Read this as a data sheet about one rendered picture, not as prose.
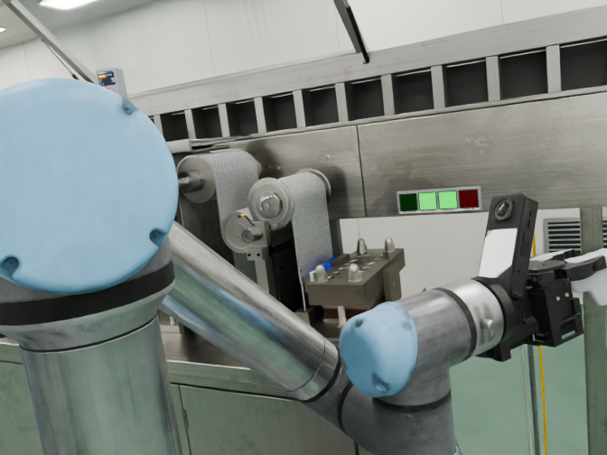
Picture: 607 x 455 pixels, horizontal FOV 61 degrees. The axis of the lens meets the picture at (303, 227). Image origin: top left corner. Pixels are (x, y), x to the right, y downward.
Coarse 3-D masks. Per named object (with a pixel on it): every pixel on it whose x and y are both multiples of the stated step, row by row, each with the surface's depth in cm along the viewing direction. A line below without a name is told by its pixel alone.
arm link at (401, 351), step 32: (352, 320) 47; (384, 320) 45; (416, 320) 46; (448, 320) 47; (352, 352) 47; (384, 352) 43; (416, 352) 44; (448, 352) 46; (384, 384) 44; (416, 384) 45; (448, 384) 47
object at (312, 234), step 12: (300, 216) 147; (312, 216) 153; (324, 216) 161; (300, 228) 146; (312, 228) 153; (324, 228) 161; (300, 240) 146; (312, 240) 153; (324, 240) 161; (300, 252) 146; (312, 252) 153; (324, 252) 160; (300, 264) 146; (312, 264) 152; (300, 276) 145
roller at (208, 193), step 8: (192, 160) 154; (200, 160) 153; (184, 168) 156; (192, 168) 155; (200, 168) 154; (208, 168) 153; (208, 176) 153; (208, 184) 154; (192, 192) 157; (200, 192) 156; (208, 192) 154; (192, 200) 157; (200, 200) 156; (208, 200) 156
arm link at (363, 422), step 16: (352, 400) 54; (368, 400) 52; (448, 400) 47; (352, 416) 53; (368, 416) 51; (384, 416) 48; (400, 416) 47; (416, 416) 46; (432, 416) 46; (448, 416) 47; (352, 432) 53; (368, 432) 51; (384, 432) 48; (400, 432) 47; (416, 432) 46; (432, 432) 46; (448, 432) 48; (368, 448) 52; (384, 448) 49; (400, 448) 47; (416, 448) 47; (432, 448) 47; (448, 448) 48
